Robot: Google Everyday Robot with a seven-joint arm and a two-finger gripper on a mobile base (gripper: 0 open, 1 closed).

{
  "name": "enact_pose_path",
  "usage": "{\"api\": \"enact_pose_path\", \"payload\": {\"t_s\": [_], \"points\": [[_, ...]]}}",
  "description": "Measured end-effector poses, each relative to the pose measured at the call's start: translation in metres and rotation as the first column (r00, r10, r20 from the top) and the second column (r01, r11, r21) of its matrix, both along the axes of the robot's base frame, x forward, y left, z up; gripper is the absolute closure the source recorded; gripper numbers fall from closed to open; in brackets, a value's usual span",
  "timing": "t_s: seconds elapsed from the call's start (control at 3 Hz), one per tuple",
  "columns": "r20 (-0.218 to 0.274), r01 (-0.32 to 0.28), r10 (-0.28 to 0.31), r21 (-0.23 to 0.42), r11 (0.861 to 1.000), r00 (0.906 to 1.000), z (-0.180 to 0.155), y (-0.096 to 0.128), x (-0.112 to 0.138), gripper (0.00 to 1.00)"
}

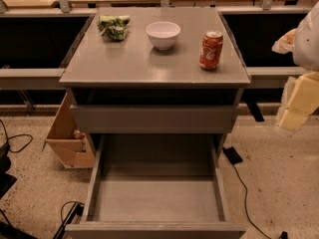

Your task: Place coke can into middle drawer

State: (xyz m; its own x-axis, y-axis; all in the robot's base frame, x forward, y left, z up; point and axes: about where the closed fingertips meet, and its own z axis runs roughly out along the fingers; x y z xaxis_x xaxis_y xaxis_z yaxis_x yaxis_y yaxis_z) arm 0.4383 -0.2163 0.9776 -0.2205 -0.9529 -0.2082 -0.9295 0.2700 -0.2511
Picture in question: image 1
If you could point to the grey drawer cabinet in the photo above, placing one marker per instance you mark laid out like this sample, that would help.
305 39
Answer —
134 72

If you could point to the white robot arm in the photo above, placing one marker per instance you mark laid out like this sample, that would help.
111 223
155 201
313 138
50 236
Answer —
305 51

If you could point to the white bowl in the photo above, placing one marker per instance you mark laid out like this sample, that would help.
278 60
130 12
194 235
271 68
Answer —
163 34

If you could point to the cardboard box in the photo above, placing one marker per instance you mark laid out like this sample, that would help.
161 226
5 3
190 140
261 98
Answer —
60 139

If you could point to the green chip bag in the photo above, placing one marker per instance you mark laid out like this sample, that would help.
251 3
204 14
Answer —
114 27

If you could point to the open grey middle drawer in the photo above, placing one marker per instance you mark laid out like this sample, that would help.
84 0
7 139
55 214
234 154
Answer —
156 186

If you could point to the red coke can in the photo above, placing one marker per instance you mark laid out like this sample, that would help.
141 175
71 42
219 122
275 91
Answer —
211 47

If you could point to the black power adapter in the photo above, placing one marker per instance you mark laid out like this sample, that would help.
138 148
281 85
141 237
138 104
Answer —
232 155

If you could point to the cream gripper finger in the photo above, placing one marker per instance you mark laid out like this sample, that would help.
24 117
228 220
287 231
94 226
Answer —
299 101
285 43

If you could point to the closed grey top drawer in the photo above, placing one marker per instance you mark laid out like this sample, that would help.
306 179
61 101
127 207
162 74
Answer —
155 119

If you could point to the small can in box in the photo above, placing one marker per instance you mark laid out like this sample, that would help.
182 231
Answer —
79 135

